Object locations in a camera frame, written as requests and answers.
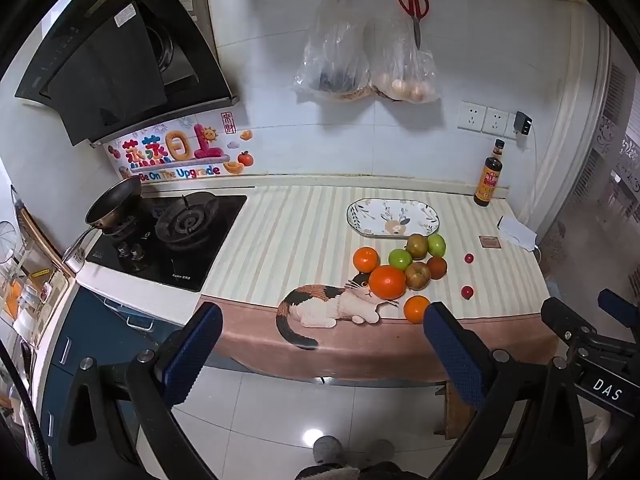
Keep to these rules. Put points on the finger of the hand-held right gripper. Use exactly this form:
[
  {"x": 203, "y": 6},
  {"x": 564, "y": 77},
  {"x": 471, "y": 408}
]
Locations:
[
  {"x": 567, "y": 322},
  {"x": 620, "y": 307}
]

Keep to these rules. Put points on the small brown card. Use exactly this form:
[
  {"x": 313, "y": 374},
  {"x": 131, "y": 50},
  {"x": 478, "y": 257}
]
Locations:
[{"x": 489, "y": 241}]

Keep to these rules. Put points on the brown apple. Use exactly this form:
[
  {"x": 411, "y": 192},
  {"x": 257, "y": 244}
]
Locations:
[{"x": 416, "y": 245}]

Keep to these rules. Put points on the striped cat print tablecloth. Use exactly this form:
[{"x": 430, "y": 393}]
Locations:
[{"x": 300, "y": 230}]

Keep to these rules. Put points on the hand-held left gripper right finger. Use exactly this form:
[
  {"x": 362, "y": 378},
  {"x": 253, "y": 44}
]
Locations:
[{"x": 450, "y": 350}]

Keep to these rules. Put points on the white paper sheet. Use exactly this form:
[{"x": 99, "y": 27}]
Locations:
[{"x": 517, "y": 232}]

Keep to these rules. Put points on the dark sauce bottle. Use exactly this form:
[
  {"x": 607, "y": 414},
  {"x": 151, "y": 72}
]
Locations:
[{"x": 488, "y": 180}]

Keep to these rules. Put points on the clear plastic bag with eggs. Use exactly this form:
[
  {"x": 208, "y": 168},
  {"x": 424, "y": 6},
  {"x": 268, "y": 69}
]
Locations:
[{"x": 405, "y": 70}]

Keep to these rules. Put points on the black gas stove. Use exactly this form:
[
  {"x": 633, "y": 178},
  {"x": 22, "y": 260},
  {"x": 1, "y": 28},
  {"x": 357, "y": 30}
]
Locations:
[{"x": 200, "y": 255}]

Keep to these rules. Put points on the colourful wall sticker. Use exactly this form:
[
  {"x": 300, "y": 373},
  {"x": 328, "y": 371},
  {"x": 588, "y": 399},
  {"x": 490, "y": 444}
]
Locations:
[{"x": 175, "y": 152}]

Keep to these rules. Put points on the black range hood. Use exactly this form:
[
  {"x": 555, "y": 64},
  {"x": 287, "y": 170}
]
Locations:
[{"x": 110, "y": 70}]

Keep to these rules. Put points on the large orange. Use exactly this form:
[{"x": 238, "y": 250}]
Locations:
[{"x": 387, "y": 281}]

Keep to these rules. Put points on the white wall socket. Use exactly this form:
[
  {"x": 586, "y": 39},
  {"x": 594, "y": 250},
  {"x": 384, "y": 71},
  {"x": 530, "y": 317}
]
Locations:
[
  {"x": 471, "y": 116},
  {"x": 498, "y": 121}
]

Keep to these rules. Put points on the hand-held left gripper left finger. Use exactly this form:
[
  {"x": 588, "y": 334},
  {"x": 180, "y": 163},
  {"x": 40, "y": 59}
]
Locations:
[{"x": 192, "y": 355}]

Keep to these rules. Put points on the oval floral ceramic plate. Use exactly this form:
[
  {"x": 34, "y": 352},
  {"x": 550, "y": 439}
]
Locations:
[{"x": 370, "y": 215}]

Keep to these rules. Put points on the brown pear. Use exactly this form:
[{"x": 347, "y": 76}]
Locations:
[{"x": 417, "y": 276}]

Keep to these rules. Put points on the green apple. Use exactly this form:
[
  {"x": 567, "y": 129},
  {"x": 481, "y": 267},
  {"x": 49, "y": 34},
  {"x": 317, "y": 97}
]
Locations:
[
  {"x": 437, "y": 244},
  {"x": 400, "y": 259}
]

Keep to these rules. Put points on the metal dish rack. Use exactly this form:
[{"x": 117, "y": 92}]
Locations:
[{"x": 30, "y": 270}]

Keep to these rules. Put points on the wooden stool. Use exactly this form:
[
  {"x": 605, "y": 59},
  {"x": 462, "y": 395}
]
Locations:
[{"x": 456, "y": 412}]

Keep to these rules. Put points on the black charger plug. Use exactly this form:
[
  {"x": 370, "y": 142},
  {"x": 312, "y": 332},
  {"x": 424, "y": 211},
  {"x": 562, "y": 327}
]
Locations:
[{"x": 523, "y": 123}]

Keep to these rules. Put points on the blue kitchen cabinet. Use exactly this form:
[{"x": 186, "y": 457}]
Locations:
[{"x": 95, "y": 320}]

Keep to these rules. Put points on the red-brown round fruit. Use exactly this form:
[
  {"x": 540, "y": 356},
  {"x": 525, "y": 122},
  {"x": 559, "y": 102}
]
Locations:
[{"x": 437, "y": 267}]

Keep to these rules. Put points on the black frying pan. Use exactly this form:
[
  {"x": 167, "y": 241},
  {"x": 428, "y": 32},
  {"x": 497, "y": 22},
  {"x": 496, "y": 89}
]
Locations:
[{"x": 115, "y": 205}]

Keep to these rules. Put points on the person's grey slipper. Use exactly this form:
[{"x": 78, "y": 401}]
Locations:
[
  {"x": 328, "y": 450},
  {"x": 381, "y": 451}
]

